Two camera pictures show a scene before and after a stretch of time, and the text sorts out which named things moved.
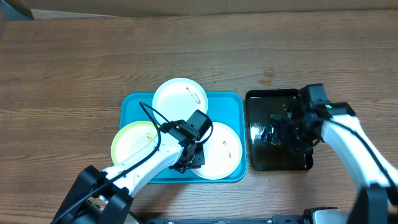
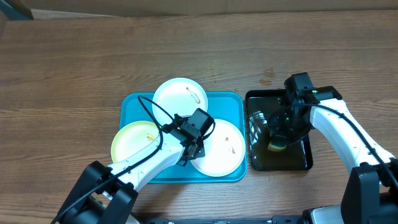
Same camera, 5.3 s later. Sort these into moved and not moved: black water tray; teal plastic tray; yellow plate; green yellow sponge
Moved: green yellow sponge
Not moved: black water tray; teal plastic tray; yellow plate
